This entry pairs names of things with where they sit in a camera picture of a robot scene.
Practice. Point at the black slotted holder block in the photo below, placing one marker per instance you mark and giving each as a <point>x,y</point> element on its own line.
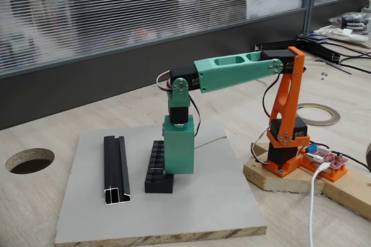
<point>158,184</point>

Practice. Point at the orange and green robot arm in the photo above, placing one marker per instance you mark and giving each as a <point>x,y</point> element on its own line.
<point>232,70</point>

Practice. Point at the grey topped plywood board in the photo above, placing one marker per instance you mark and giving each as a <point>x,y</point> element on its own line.
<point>203,200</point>

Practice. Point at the black aluminium profile bar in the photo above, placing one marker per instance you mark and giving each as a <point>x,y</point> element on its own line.
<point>111,166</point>

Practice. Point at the wooden block with bolts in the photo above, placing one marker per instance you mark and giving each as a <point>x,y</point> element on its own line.
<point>290,183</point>

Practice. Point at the red controller circuit board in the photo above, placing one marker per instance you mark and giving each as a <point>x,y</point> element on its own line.
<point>330,157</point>

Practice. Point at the roll of thin tape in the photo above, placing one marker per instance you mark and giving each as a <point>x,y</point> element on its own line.
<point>333,116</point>

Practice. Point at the stack of blue cards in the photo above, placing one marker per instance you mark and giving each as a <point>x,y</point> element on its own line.
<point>313,37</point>

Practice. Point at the light wooden plank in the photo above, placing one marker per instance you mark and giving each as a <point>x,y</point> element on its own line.
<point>353,194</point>

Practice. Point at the dark electronic device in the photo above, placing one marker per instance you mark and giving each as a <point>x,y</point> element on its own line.
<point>352,22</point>

